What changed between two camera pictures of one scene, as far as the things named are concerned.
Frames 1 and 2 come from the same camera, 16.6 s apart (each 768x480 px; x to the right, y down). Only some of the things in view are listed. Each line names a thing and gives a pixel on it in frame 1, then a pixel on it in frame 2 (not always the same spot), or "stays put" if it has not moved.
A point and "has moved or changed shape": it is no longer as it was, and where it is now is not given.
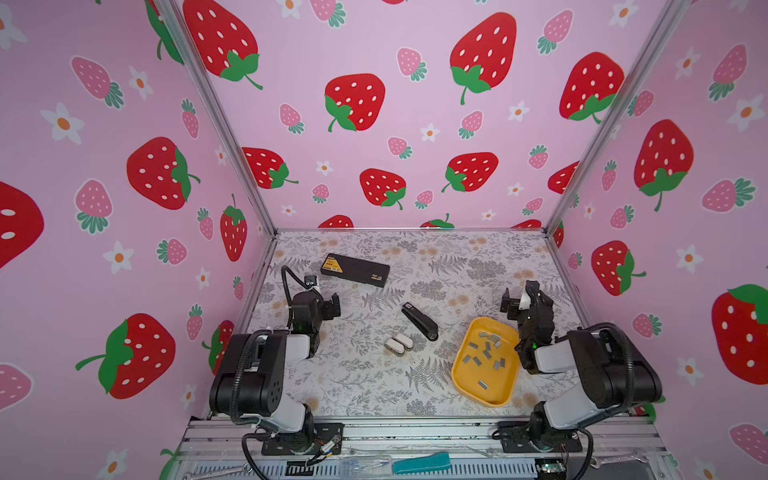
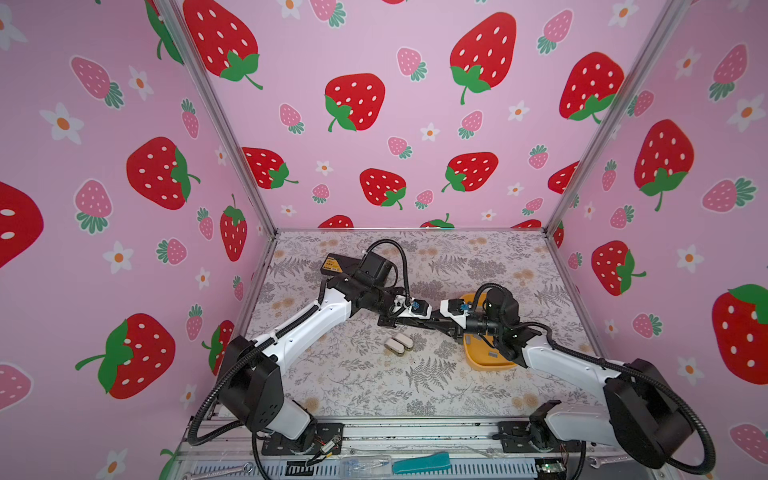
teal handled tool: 433,462 stays put
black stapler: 421,322 has moved or changed shape
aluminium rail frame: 613,449 stays put
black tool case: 355,269 stays put
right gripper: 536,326 -> 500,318
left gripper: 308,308 -> 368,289
